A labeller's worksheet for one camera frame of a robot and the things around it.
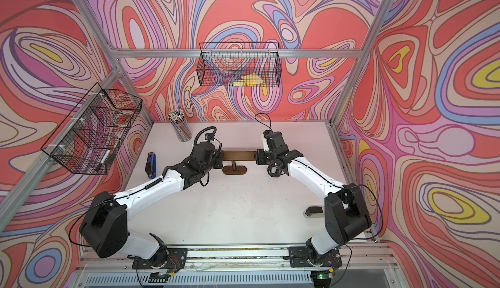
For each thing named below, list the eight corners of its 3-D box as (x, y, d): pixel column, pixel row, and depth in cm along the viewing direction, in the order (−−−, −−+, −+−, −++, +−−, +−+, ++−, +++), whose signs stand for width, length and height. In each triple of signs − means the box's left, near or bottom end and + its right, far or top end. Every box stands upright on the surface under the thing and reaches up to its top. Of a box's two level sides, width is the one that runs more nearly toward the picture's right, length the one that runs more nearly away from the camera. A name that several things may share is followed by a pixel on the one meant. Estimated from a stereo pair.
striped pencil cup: (177, 142, 113) (166, 118, 98) (180, 134, 117) (170, 109, 103) (189, 142, 113) (180, 118, 98) (192, 134, 117) (183, 109, 103)
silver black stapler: (304, 217, 85) (306, 213, 81) (302, 210, 87) (305, 206, 83) (321, 217, 85) (324, 213, 81) (319, 210, 87) (322, 206, 83)
